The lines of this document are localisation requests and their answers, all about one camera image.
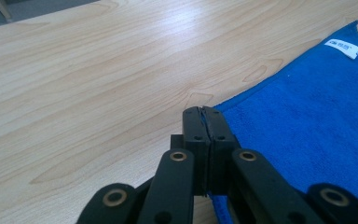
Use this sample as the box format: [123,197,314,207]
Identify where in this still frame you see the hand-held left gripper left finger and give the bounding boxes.
[170,105,213,197]

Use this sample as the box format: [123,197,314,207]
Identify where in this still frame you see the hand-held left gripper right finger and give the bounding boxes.
[202,105,242,196]

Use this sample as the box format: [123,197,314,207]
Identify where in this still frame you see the blue towel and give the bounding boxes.
[207,20,358,224]

